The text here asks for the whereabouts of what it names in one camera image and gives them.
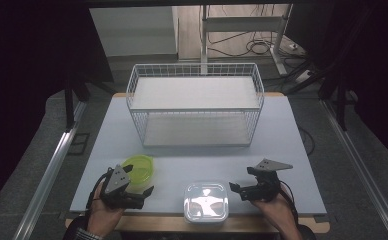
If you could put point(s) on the white metal desk frame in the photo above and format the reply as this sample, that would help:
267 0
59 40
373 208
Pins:
242 24

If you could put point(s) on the silver metal rail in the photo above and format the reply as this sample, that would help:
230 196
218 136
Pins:
358 156
53 156

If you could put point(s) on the green plastic bowl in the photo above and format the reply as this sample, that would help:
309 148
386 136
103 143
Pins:
142 171

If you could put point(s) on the person's left hand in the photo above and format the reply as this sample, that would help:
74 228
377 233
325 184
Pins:
103 218

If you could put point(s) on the person's right hand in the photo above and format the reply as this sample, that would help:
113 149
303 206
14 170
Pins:
280 211

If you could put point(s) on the black metal stand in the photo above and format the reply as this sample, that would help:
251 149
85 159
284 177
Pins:
341 106
69 106

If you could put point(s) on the white square lidded container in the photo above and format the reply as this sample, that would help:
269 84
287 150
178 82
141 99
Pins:
206 201

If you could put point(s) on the white power strip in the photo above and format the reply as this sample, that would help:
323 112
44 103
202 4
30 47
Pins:
304 76
293 46

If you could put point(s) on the dark curtain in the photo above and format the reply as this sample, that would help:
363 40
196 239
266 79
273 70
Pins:
25 83
375 66

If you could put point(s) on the white panel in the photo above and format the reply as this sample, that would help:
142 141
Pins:
132 31

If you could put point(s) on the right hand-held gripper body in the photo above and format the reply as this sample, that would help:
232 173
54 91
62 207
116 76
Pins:
267 186

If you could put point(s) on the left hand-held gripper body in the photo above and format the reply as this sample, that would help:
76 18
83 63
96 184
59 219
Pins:
117 181

